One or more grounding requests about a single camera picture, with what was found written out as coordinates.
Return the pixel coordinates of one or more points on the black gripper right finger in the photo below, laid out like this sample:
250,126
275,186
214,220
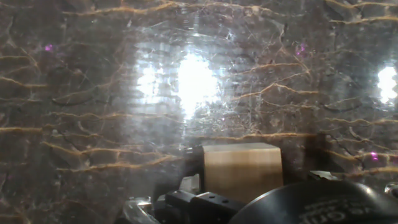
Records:
304,161

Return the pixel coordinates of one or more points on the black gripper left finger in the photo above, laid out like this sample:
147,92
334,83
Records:
199,208

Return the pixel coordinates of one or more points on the small light wooden block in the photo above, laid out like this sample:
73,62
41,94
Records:
242,171

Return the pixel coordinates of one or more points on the dark marble pattern mat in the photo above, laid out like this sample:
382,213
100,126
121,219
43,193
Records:
93,93

